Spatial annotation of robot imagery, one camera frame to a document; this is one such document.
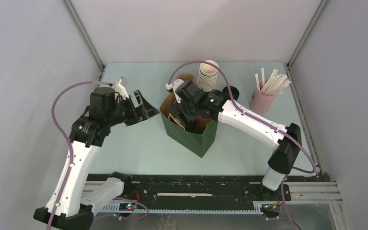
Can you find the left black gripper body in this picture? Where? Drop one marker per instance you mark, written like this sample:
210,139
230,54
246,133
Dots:
127,112

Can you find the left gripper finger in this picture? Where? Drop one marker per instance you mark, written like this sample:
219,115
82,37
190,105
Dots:
144,107
140,118

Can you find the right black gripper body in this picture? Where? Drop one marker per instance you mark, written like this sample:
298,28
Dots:
188,110

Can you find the green paper bag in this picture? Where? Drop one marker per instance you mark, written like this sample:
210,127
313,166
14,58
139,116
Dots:
200,140

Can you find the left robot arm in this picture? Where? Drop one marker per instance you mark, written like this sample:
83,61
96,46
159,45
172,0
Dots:
67,209

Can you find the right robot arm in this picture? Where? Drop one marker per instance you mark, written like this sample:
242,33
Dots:
275,136

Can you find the brown pulp cup carrier stack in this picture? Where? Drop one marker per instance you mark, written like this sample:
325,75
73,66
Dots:
187,76

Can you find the stack of black lids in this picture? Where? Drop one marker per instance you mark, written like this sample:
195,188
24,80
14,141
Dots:
234,92

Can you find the pink straw holder cup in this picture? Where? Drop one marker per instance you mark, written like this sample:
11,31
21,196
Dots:
261,103

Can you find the white wrapped straws bundle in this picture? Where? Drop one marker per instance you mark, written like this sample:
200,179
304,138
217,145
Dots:
272,86

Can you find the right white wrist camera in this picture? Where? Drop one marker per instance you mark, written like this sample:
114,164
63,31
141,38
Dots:
172,87

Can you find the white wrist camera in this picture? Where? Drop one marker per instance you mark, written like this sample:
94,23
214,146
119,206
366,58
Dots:
172,87
120,85

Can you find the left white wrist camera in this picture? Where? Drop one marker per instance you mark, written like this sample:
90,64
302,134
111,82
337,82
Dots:
120,85

